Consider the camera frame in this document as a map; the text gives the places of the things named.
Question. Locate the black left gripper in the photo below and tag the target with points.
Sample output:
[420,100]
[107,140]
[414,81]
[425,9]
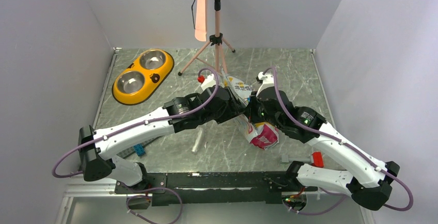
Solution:
[233,109]

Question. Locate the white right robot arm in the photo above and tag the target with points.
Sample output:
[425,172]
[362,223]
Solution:
[362,178]

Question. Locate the blue building brick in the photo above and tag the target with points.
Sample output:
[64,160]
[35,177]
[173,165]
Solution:
[139,150]

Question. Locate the pet food bag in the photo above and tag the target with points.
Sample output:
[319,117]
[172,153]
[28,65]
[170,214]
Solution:
[261,134]

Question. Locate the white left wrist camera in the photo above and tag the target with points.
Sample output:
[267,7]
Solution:
[208,83]

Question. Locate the pink tripod stand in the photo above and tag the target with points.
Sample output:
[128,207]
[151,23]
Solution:
[216,40]

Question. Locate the yellow double pet bowl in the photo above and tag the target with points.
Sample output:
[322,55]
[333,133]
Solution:
[142,77]

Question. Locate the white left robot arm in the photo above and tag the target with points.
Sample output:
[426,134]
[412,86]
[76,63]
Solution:
[99,148]

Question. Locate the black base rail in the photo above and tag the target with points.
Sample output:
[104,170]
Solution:
[216,187]

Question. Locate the red clamp block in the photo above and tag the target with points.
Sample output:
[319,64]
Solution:
[317,160]

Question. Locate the grey building baseplate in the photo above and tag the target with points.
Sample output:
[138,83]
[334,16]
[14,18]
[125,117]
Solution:
[129,151]

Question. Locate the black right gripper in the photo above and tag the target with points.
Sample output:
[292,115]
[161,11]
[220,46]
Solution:
[254,101]

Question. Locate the pink light panel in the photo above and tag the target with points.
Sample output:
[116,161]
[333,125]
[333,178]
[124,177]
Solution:
[199,15]

